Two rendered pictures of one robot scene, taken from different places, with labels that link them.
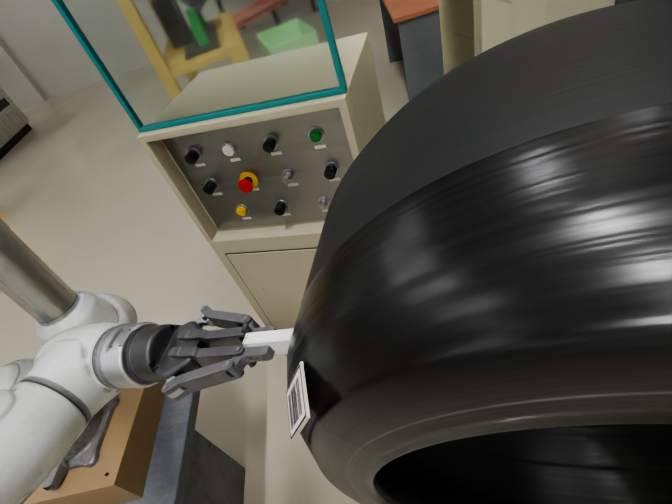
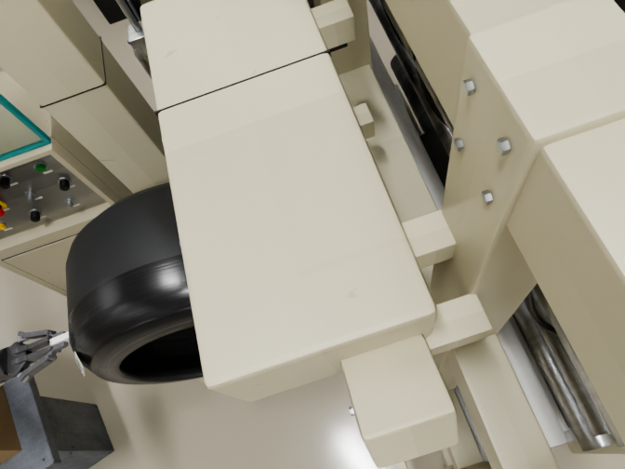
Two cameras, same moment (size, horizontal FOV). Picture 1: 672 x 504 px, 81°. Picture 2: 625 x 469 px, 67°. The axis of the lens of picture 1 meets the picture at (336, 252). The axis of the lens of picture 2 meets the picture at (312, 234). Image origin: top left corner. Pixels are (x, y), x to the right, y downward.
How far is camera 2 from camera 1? 0.83 m
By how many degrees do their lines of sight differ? 24
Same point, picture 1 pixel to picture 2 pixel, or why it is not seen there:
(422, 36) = not seen: outside the picture
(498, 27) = (113, 167)
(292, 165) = (31, 187)
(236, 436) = (78, 385)
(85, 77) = not seen: outside the picture
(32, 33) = not seen: outside the picture
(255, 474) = (106, 404)
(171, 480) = (38, 431)
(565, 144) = (115, 283)
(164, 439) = (19, 410)
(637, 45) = (135, 235)
